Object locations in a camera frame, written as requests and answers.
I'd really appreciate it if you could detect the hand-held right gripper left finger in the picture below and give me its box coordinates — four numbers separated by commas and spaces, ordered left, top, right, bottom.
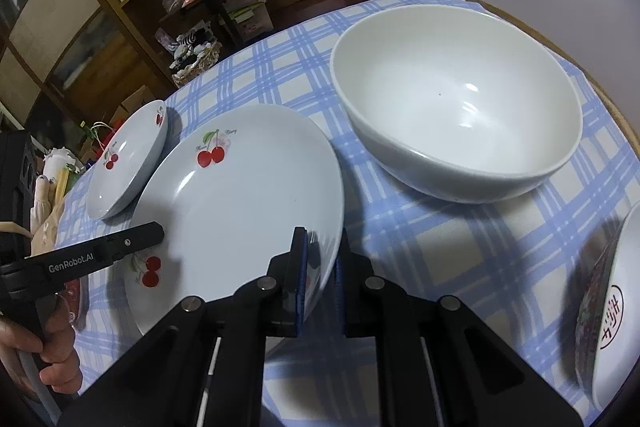
59, 226, 309, 427

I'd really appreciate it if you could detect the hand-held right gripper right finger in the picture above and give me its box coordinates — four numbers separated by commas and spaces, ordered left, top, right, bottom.
334, 242, 586, 427

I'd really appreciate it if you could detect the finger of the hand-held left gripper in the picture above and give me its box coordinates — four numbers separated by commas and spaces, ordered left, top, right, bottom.
20, 221, 165, 294

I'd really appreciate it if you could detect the small cherry print plate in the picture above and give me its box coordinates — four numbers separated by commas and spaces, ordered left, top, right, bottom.
86, 100, 168, 222

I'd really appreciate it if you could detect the large cherry print plate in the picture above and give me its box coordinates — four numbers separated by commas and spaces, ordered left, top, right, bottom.
122, 103, 345, 338

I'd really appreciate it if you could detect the large plain white bowl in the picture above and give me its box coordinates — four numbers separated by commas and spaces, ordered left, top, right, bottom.
331, 4, 584, 205

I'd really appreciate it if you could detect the white bowl with red stamp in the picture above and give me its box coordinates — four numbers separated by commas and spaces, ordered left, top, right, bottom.
575, 202, 640, 413

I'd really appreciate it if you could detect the person's left hand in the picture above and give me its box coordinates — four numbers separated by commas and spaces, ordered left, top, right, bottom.
0, 296, 84, 392

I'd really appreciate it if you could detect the cream stuffed toy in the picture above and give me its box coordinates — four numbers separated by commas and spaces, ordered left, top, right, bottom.
30, 147, 83, 253

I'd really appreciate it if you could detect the blue checked bed sheet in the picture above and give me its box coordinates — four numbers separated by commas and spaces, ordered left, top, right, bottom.
55, 0, 640, 427

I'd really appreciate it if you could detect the cardboard box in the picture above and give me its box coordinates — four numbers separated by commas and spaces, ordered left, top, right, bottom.
112, 84, 156, 122

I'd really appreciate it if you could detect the wooden shelf cabinet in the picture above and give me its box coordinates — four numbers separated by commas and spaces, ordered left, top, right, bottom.
0, 0, 201, 128

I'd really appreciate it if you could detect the striped stuffed toy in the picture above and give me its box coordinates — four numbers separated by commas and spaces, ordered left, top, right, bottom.
170, 24, 216, 58

